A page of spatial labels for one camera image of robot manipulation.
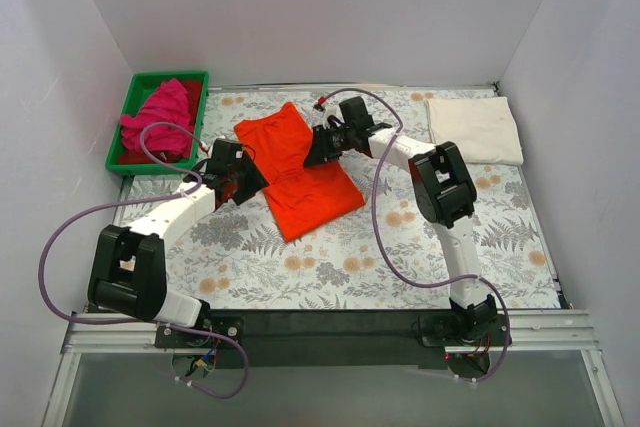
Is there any folded cream t shirt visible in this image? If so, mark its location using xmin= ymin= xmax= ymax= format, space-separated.
xmin=426 ymin=97 xmax=524 ymax=166

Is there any green plastic bin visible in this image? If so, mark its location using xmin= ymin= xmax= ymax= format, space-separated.
xmin=106 ymin=71 xmax=209 ymax=177

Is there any orange t shirt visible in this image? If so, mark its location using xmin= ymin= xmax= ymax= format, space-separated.
xmin=234 ymin=102 xmax=365 ymax=242

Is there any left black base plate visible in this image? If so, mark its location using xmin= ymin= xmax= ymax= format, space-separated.
xmin=154 ymin=316 xmax=244 ymax=349

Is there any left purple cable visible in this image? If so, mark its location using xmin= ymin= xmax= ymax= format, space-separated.
xmin=38 ymin=121 xmax=250 ymax=401

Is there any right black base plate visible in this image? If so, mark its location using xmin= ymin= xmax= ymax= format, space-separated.
xmin=411 ymin=311 xmax=511 ymax=348

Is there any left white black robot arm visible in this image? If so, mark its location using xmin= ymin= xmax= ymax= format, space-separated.
xmin=88 ymin=139 xmax=268 ymax=347

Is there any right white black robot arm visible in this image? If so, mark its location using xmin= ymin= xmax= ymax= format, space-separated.
xmin=304 ymin=96 xmax=499 ymax=345

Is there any aluminium frame rail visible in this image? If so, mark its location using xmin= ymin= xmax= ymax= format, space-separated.
xmin=59 ymin=310 xmax=601 ymax=363

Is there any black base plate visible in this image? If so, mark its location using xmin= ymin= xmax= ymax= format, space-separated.
xmin=154 ymin=316 xmax=244 ymax=349
xmin=411 ymin=311 xmax=511 ymax=348

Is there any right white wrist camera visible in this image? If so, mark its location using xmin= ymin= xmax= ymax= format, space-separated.
xmin=311 ymin=102 xmax=344 ymax=128

